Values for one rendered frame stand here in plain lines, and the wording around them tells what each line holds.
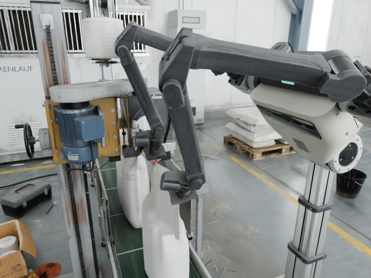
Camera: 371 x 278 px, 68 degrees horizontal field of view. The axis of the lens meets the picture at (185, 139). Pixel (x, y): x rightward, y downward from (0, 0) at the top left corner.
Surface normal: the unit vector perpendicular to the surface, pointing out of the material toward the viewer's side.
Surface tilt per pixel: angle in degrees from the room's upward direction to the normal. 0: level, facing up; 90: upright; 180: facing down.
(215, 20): 90
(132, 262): 0
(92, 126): 90
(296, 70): 116
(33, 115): 89
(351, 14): 90
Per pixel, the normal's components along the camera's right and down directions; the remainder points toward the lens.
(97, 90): 0.87, 0.16
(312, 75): -0.12, 0.67
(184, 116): 0.11, 0.73
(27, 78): 0.37, 0.30
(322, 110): -0.59, -0.65
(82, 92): 0.67, 0.24
